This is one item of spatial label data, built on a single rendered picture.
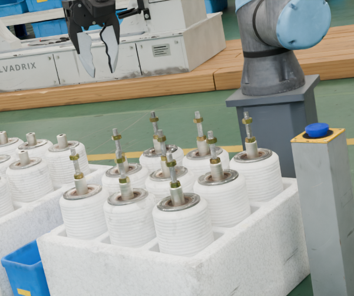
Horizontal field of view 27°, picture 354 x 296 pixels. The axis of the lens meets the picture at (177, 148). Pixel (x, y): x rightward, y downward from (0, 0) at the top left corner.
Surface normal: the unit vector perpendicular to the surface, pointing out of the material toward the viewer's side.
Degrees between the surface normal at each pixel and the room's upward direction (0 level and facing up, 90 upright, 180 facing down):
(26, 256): 88
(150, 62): 90
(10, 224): 90
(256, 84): 72
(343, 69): 90
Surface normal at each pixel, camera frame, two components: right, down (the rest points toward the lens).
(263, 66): -0.37, 0.02
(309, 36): 0.37, 0.32
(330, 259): -0.61, 0.33
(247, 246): 0.77, 0.04
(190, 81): -0.36, 0.32
